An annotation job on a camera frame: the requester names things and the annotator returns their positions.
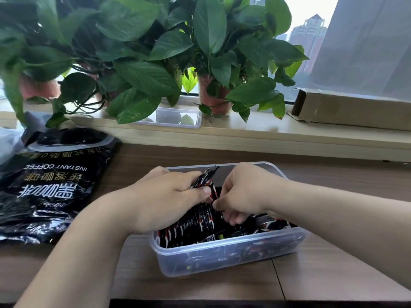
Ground grey curtain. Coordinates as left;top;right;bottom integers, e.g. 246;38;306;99
308;0;411;102

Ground clear plastic bag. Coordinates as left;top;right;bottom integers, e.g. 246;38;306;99
0;126;25;165

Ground clear plastic lid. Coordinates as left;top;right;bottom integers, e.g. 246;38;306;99
134;107;203;129

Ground large black coffee bag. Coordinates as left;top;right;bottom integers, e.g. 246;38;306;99
0;127;122;245

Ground light wooden window ledge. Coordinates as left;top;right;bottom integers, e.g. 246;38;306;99
0;99;411;163

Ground large green leafy plant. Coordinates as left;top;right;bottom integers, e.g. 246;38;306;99
0;0;193;129

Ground person's left hand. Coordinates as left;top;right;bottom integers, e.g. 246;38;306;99
127;166;213;235

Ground clear plastic container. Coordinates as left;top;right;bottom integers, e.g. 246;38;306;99
149;161;309;278

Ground person's left forearm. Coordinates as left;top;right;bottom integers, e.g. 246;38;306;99
14;188;136;308

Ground reddish plant pot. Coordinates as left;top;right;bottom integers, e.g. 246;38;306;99
197;75;234;118

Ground long cardboard box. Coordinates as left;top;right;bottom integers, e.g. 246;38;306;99
287;88;411;131

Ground pile of black coffee sachets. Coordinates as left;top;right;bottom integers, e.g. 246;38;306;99
155;187;297;249

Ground person's right hand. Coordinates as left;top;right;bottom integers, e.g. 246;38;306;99
212;162;288;227

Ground pink plant pot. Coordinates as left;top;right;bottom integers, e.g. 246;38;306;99
19;73;62;100

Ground black sachet bundle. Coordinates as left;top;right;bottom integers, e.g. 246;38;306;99
190;165;221;202

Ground person's right forearm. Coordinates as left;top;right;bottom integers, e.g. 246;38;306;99
266;179;411;291

